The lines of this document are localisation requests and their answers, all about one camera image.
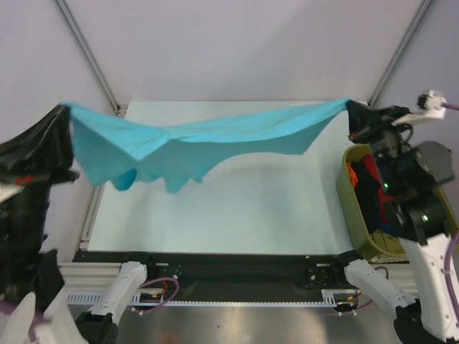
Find white slotted cable duct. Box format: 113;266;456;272
66;289;359;307

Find turquoise t shirt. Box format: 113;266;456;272
69;99;348;194

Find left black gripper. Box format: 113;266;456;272
0;100;80;254

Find black t shirt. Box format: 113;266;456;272
351;160;392;234

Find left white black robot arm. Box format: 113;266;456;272
1;105;158;343

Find olive green plastic bin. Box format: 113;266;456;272
335;143;459;262

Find orange t shirt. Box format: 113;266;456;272
346;162;359;188

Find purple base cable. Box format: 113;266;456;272
132;277;180;316
336;264;390;316

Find aluminium frame post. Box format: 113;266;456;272
366;0;435;106
51;0;120;114

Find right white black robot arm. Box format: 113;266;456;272
331;93;458;343

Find left aluminium frame post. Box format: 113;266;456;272
51;0;120;114

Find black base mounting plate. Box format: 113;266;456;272
73;250;361;303

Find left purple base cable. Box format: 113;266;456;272
132;277;180;316

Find right aluminium frame post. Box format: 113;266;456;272
366;0;435;106

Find blue t shirt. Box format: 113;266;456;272
374;197;395;237

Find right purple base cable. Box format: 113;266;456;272
336;264;390;316

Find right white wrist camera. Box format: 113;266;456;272
392;90;446;126

